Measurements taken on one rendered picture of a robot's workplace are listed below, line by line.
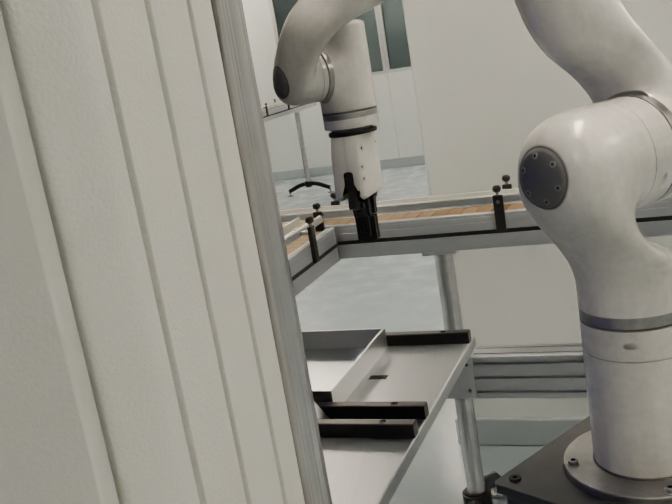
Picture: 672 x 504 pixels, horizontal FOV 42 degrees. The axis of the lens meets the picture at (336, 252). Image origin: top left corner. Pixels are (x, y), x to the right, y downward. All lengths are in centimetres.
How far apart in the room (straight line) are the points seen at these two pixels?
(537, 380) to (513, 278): 62
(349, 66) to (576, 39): 44
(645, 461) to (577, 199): 32
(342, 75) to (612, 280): 54
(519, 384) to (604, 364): 135
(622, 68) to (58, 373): 78
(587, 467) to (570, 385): 125
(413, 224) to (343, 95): 97
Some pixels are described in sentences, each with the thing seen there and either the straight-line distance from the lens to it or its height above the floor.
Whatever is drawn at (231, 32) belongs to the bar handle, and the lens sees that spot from 51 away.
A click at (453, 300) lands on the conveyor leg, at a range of 232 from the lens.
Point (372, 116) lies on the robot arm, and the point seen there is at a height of 127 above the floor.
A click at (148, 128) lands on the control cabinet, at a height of 136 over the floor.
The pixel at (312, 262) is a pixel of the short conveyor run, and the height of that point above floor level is 89.
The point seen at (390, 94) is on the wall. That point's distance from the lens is 970.
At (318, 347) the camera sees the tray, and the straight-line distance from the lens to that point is 155.
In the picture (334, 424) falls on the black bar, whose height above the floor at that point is 90.
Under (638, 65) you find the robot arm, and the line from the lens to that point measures 100.
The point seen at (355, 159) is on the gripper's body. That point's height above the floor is 122.
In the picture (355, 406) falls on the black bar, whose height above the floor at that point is 90.
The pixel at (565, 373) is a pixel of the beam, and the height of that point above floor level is 50.
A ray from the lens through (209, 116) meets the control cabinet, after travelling 43.
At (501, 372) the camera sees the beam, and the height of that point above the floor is 50.
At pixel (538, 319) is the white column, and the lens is 291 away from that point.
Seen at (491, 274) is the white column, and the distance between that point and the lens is 288.
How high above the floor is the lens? 138
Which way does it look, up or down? 13 degrees down
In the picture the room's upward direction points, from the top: 9 degrees counter-clockwise
